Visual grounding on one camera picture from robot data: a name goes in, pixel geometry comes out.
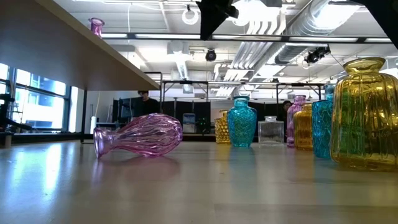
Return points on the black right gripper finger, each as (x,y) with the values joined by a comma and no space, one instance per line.
(211,15)

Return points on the teal urn-shaped glass vase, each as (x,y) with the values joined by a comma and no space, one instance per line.
(242,124)

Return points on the pink flared diamond-cut vase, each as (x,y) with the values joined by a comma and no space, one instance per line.
(96,26)

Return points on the pink wavy-ribbed glass vase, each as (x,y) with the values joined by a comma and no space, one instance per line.
(143,135)

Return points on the teal textured glass bottle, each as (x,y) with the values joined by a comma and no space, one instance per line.
(321,124)

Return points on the yellow large fluted vase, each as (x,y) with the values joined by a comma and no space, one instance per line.
(363,124)

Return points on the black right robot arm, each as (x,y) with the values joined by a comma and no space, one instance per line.
(388,15)

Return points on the wooden shelf board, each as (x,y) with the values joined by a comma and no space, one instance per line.
(62,46)

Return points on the black device green lights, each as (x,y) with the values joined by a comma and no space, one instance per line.
(202,124)

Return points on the blue white box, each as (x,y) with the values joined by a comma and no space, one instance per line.
(188,123)

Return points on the black clamp-mounted light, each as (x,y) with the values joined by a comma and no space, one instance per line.
(314,57)

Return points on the person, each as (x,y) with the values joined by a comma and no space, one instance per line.
(146,105)
(286,107)

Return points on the yellow honeycomb glass vase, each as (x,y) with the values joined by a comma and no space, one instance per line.
(221,132)

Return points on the black monitor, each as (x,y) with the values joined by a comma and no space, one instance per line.
(121,109)

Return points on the clear square glass bottle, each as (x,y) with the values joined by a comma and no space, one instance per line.
(271,132)

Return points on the black ceiling track light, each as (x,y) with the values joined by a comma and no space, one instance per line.
(345,2)

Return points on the pink ribbed glass bottle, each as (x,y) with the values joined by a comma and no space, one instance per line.
(290,124)

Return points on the yellow ribbed glass bottle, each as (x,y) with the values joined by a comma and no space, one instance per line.
(303,130)

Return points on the white cylinder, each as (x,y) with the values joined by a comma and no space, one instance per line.
(93,124)

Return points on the large window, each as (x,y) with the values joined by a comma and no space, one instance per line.
(40,105)

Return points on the black background equipment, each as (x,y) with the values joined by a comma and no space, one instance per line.
(7,124)

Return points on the black overhead camera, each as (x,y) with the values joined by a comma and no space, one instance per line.
(211,56)

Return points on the black background rig frame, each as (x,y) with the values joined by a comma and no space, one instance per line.
(186,82)

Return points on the silver ceiling duct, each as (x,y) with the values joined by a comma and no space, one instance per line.
(311,21)

